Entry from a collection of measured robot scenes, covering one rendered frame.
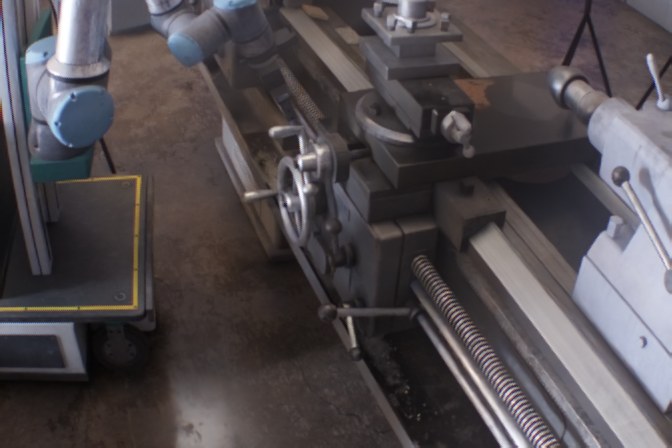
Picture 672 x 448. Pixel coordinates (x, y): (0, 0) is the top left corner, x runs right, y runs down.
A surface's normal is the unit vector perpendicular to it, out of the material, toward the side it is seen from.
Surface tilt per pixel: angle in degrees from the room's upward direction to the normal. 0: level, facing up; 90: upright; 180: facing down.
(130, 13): 90
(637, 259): 66
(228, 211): 0
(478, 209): 0
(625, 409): 36
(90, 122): 95
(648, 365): 90
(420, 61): 0
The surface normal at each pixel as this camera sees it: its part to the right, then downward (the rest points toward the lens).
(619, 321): -0.93, 0.16
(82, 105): 0.54, 0.56
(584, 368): -0.50, -0.58
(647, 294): -0.79, -0.25
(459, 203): 0.05, -0.83
